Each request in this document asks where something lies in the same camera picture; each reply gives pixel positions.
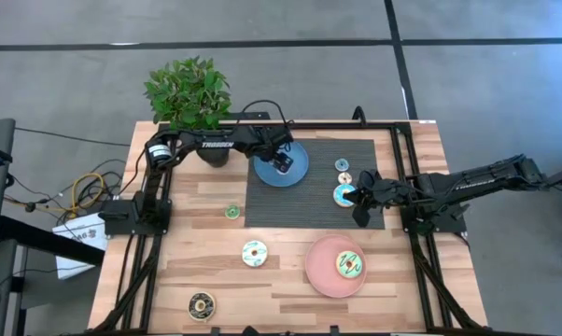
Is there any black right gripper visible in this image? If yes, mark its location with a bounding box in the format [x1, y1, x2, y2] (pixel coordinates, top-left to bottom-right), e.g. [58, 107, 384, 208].
[344, 180, 411, 229]

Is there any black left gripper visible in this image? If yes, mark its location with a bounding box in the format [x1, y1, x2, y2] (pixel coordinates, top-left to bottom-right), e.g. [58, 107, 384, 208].
[248, 125, 295, 175]

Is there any large blue iced donut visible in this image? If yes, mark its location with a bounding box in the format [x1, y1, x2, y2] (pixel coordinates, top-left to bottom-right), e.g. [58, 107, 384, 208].
[332, 183, 358, 209]

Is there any large green donut dark drizzle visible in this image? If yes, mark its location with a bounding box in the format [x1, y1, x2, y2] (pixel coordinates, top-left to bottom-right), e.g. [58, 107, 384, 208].
[335, 250, 364, 279]

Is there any large white donut teal drizzle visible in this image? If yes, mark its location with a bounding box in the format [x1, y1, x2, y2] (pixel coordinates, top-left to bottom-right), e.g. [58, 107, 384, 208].
[241, 240, 269, 269]

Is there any large chocolate donut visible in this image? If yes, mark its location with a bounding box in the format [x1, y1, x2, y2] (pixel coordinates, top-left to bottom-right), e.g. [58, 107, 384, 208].
[188, 291, 217, 323]

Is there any blue plate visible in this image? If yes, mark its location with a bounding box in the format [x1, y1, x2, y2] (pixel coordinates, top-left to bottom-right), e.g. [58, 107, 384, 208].
[253, 141, 310, 189]

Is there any grey woven placemat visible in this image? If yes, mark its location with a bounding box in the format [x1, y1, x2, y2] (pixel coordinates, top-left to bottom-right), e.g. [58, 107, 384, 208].
[244, 138, 386, 230]

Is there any black power strip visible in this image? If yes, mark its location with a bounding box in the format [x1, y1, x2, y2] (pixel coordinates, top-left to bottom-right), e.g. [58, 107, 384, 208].
[227, 111, 272, 121]

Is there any pink plate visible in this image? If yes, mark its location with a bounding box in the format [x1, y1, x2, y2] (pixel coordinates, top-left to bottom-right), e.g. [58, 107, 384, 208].
[304, 233, 369, 299]

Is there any green potted plant black pot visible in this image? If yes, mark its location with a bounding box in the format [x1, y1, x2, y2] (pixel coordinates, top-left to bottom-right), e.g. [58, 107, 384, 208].
[143, 55, 233, 169]

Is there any white paper sheet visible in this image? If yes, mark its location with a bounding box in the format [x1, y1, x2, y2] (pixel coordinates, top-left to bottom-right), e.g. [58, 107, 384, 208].
[51, 212, 109, 280]

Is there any black desk leg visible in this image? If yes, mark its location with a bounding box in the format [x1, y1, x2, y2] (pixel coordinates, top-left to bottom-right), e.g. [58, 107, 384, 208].
[0, 215, 105, 267]

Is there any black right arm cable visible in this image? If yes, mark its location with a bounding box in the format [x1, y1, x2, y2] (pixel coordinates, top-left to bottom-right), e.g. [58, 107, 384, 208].
[358, 169, 384, 189]

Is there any black aluminium rig frame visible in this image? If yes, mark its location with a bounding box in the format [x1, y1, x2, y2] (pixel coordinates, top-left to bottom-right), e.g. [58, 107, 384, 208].
[91, 121, 485, 335]

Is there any yellow floor cable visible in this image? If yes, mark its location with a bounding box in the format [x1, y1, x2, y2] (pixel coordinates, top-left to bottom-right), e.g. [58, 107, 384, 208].
[70, 172, 105, 211]

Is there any black floor cable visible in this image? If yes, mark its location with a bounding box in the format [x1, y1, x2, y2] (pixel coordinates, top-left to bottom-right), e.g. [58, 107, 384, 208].
[13, 126, 131, 147]

